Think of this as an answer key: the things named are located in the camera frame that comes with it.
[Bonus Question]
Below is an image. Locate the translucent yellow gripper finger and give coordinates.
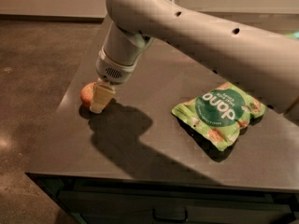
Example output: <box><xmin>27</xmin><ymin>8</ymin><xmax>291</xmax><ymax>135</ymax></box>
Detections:
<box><xmin>90</xmin><ymin>78</ymin><xmax>116</xmax><ymax>114</ymax></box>

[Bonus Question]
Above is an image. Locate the red yellow apple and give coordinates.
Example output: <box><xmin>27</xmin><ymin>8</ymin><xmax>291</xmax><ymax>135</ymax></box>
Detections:
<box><xmin>80</xmin><ymin>82</ymin><xmax>95</xmax><ymax>108</ymax></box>

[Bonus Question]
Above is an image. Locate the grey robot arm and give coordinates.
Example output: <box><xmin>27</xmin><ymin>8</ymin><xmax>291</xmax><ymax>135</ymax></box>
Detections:
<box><xmin>96</xmin><ymin>0</ymin><xmax>299</xmax><ymax>119</ymax></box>

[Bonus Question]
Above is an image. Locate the dark cabinet drawer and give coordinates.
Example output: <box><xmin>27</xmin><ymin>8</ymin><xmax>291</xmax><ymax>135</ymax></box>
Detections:
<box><xmin>58</xmin><ymin>183</ymin><xmax>298</xmax><ymax>224</ymax></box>

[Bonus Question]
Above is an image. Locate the green snack bag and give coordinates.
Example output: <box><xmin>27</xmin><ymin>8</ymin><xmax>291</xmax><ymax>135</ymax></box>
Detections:
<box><xmin>172</xmin><ymin>82</ymin><xmax>265</xmax><ymax>151</ymax></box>

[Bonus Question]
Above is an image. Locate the black drawer handle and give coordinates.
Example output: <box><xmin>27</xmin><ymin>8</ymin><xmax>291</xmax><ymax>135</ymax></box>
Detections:
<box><xmin>152</xmin><ymin>208</ymin><xmax>189</xmax><ymax>224</ymax></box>

